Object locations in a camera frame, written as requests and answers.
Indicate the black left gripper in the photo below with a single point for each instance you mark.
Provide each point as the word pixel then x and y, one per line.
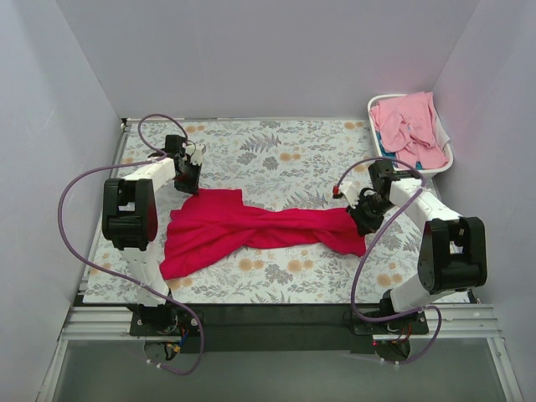
pixel 187 180

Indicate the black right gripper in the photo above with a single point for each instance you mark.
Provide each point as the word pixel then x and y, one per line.
pixel 364 219

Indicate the red t shirt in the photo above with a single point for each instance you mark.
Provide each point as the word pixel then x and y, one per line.
pixel 214 223

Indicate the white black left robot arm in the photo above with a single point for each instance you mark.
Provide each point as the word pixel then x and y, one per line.
pixel 130 222

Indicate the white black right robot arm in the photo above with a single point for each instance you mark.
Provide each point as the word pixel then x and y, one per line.
pixel 453 255

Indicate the blue garment in basket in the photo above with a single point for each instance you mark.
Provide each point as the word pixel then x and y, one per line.
pixel 383 151

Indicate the pink t shirt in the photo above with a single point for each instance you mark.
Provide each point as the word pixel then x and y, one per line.
pixel 410 125

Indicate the white laundry basket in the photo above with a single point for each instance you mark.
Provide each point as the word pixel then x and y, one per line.
pixel 435 167

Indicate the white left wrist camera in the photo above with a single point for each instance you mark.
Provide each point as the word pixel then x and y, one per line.
pixel 193 153

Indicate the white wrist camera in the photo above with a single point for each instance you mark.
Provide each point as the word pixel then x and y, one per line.
pixel 193 153
pixel 347 190

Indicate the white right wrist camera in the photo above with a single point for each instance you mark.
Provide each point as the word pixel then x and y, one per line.
pixel 347 190

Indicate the aluminium frame rail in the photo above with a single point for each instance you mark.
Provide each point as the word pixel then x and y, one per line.
pixel 113 323

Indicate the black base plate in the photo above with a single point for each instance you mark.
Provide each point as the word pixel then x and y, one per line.
pixel 270 327

